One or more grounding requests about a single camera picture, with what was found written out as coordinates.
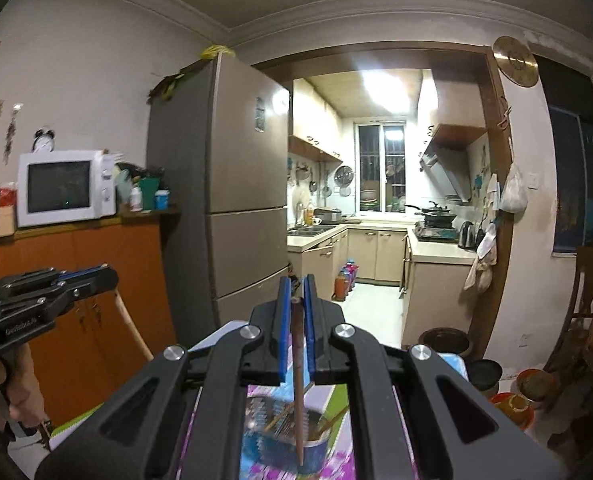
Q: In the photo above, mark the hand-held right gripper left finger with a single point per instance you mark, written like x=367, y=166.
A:
x=286, y=330

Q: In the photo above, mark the dark curtained window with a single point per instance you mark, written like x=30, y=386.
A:
x=571, y=170

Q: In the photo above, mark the steel electric kettle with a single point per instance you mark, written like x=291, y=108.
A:
x=468, y=235

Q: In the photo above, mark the steel range hood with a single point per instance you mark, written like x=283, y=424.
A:
x=446, y=170

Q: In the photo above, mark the steel kitchen sink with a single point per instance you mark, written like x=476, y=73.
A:
x=309, y=231

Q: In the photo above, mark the wooden doorway frame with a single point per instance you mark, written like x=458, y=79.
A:
x=496, y=160

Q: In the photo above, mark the floral tablecloth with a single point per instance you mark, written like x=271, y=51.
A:
x=276, y=390

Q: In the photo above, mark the barred kitchen window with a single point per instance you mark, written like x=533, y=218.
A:
x=381, y=165

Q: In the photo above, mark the black wok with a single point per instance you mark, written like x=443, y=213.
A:
x=439, y=217

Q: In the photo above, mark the blue label jar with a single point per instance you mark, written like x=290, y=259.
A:
x=162, y=201

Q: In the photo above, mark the white hanging cloth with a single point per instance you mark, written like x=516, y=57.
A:
x=487, y=242

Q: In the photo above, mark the dark clay jar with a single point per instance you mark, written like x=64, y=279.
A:
x=444, y=342

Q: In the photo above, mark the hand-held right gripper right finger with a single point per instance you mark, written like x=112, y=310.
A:
x=310, y=330

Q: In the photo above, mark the wooden dining chair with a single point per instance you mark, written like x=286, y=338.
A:
x=588, y=285

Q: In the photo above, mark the golden wall clock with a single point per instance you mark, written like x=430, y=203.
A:
x=515, y=62

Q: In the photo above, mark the dried green plant bundle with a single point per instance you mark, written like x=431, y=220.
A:
x=169, y=85

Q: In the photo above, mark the kitchen ceiling light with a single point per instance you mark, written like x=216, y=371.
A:
x=389, y=90

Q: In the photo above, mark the orange plastic basin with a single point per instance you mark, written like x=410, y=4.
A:
x=513, y=410
x=536, y=385

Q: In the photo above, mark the hanging white plastic bag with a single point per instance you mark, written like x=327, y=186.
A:
x=513, y=192

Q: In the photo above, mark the cream wall cabinets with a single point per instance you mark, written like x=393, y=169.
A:
x=314, y=120

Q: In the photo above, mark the orange wooden cabinet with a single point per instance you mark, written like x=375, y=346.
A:
x=126, y=260

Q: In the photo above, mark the blue and white hanging pouch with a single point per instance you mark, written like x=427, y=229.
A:
x=493, y=192

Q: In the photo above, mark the white microwave oven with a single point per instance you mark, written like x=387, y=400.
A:
x=59, y=190

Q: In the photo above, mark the red and white box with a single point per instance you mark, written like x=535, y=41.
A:
x=7, y=210

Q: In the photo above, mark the gas stove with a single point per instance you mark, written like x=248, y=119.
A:
x=434, y=234

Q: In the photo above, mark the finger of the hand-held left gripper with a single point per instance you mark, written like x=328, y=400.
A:
x=66, y=295
x=76, y=274

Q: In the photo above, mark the black round pot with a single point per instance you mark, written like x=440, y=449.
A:
x=485, y=375

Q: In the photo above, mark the orange plastic bottle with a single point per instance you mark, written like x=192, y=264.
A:
x=341, y=287

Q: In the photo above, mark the green plastic container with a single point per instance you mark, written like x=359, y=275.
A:
x=149, y=192

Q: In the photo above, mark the beige hanging towel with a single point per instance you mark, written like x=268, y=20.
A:
x=481, y=272

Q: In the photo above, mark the dark brown chopstick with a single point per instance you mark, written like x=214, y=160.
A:
x=299, y=385

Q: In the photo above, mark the silver refrigerator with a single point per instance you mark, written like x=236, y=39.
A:
x=236, y=160

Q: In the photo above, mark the metal chopstick holder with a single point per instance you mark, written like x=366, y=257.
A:
x=276, y=450

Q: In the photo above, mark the cream wall cabinet over hood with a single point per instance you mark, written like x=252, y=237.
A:
x=451, y=105

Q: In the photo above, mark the yellow liquid bottle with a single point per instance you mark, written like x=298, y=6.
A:
x=309, y=215

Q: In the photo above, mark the black plastic bag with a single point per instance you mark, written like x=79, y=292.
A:
x=131, y=170

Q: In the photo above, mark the light blue plastic bag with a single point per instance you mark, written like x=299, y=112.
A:
x=122, y=187

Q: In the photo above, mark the cream kitchen base cabinets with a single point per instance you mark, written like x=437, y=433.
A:
x=376, y=255

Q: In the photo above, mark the light bamboo chopstick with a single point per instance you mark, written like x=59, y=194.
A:
x=279, y=420
x=332, y=420

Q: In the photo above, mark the yellow plastic bag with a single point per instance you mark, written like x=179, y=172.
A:
x=217, y=51

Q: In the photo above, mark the person's left hand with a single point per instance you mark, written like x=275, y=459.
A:
x=24, y=385

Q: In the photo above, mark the panda alarm clock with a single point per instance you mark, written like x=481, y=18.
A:
x=44, y=140

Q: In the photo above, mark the white medicine bottle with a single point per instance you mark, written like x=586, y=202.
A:
x=136, y=200

